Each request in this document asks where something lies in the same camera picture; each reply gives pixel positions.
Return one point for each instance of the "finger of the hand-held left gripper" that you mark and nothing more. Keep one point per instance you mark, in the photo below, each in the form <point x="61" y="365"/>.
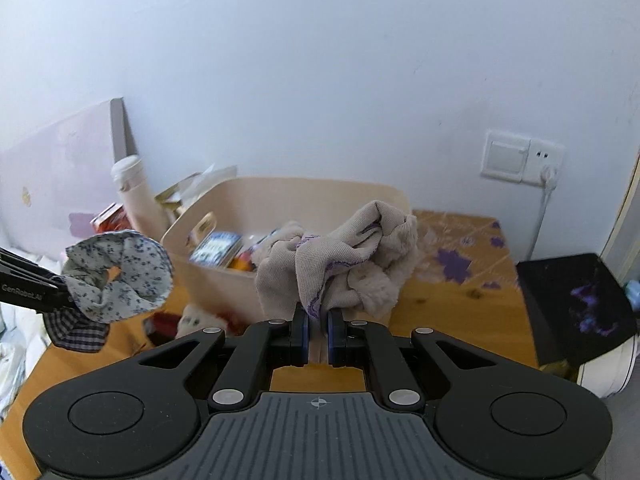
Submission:
<point x="25" y="275"/>
<point x="30" y="263"/>

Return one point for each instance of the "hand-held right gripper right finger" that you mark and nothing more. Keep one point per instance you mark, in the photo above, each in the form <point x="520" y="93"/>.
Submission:
<point x="334" y="335"/>

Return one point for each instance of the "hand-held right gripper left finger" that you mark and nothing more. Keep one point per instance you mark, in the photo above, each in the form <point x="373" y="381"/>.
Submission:
<point x="300" y="332"/>

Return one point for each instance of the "plaid fabric scrunchie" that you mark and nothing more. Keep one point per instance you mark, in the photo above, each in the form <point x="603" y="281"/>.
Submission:
<point x="75" y="332"/>

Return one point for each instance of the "beige fleece sock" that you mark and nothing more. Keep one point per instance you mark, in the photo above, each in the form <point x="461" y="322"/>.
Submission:
<point x="350" y="270"/>

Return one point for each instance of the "blue floral scrunchie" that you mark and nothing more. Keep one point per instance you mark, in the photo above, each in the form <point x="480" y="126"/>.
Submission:
<point x="135" y="270"/>

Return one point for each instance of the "beige plastic storage bin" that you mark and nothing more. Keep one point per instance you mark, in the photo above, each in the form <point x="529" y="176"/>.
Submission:
<point x="310" y="195"/>

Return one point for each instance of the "wooden desktop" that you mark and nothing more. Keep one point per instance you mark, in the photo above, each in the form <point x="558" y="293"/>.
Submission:
<point x="450" y="320"/>

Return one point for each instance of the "orange plastic toy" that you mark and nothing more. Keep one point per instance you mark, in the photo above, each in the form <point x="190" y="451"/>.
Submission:
<point x="242" y="262"/>

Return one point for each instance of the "red and white carton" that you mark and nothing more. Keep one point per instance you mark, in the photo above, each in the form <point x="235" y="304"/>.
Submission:
<point x="112" y="220"/>

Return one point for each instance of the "pale pink board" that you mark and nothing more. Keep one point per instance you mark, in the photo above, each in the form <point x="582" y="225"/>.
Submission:
<point x="60" y="170"/>

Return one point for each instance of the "white cat plush toy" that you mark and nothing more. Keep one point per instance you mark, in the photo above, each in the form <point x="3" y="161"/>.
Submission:
<point x="195" y="320"/>

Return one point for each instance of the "small black printed box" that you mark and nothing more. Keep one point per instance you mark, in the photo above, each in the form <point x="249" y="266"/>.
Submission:
<point x="215" y="250"/>

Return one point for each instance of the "white thermos bottle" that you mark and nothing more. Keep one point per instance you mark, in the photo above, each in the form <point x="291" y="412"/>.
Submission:
<point x="137" y="200"/>

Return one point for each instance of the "clear purple floral table cover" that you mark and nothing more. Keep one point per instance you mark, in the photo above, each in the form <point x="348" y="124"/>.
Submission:
<point x="455" y="265"/>

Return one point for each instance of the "olive cardboard tissue box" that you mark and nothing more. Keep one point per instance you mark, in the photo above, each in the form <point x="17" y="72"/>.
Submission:
<point x="172" y="192"/>

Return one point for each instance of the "pale yellow soft tissue pack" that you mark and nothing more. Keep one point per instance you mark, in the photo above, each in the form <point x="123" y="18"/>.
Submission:
<point x="210" y="177"/>

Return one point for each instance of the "black box with purple print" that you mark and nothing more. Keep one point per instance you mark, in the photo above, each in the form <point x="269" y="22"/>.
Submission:
<point x="560" y="310"/>

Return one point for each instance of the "light blue plastic object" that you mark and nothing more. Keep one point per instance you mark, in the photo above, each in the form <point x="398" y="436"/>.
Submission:
<point x="632" y="295"/>

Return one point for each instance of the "white wall switch socket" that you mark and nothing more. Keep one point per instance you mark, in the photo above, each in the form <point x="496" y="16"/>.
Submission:
<point x="505" y="155"/>

